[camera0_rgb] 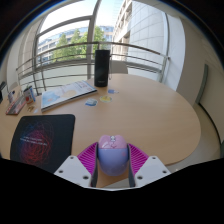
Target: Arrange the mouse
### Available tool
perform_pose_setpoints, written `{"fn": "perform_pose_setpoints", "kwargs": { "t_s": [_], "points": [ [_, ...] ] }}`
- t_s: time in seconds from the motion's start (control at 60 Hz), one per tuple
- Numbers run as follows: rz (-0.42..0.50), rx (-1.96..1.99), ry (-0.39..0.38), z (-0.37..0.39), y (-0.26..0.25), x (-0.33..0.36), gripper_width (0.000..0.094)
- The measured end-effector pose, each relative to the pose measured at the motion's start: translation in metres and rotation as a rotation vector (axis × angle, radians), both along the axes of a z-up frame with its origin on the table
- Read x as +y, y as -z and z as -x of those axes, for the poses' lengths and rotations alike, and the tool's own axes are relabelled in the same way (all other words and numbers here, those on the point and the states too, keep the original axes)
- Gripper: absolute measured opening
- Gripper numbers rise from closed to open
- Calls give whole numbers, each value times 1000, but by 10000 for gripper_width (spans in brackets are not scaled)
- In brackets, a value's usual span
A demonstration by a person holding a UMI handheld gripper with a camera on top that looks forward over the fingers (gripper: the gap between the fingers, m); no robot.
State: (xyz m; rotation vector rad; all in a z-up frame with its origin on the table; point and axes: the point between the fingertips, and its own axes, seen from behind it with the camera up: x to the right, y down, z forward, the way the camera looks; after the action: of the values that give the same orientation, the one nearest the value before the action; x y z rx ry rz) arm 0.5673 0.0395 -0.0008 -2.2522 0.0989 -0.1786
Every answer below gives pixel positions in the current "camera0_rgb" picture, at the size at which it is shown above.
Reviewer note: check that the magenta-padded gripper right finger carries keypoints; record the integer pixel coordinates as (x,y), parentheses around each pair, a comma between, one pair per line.
(151,170)

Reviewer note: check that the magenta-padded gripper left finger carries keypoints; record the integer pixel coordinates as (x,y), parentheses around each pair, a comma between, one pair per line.
(72,168)

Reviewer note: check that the pink and purple computer mouse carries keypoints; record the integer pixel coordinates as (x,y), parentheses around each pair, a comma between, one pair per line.
(112,156)

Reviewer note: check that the black mouse pad red print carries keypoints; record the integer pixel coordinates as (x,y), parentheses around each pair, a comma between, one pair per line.
(40,140)

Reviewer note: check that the small pale sticker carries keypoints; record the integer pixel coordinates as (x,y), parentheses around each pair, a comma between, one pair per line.
(36,110)

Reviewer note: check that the light blue magazine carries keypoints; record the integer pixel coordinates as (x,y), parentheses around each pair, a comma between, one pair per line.
(66,94)

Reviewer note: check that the yellow sticker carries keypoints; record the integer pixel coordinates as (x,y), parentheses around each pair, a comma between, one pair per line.
(105,99)

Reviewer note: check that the red magazine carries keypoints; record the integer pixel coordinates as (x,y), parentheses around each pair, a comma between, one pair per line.
(16,106)

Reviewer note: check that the small blue printed cup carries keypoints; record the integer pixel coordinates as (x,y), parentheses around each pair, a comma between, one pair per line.
(29,94)

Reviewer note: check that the small blue sticker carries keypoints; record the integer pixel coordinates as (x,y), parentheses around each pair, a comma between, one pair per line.
(112,91)

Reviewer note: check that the black tumbler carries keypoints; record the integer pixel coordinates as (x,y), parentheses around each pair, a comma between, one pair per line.
(101,68)

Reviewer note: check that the black printer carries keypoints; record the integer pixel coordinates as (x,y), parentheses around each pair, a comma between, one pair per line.
(1,88)

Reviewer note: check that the metal balcony railing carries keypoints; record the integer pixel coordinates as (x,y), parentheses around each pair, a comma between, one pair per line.
(66,60)

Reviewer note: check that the white chair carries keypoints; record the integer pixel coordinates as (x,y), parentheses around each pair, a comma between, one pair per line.
(118,67)

